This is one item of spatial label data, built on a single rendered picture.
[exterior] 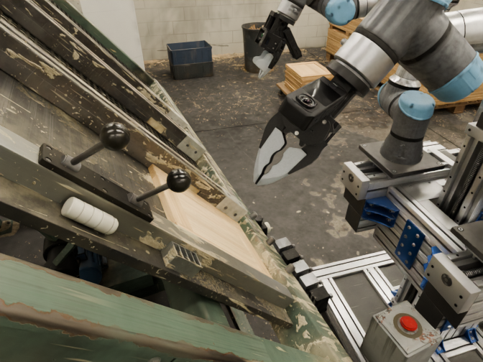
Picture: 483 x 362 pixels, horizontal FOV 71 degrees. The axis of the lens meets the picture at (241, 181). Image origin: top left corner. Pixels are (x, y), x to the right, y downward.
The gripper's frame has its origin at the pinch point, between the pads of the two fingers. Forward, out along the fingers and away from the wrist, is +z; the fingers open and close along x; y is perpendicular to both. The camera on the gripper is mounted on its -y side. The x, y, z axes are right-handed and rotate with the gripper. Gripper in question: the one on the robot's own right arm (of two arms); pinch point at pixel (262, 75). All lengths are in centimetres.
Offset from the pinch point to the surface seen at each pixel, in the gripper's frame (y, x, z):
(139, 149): 37, 32, 26
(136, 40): 12, -348, 79
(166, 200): 30, 48, 28
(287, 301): -7, 64, 41
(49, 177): 55, 70, 13
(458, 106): -329, -177, -33
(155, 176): 32, 37, 29
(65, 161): 53, 68, 11
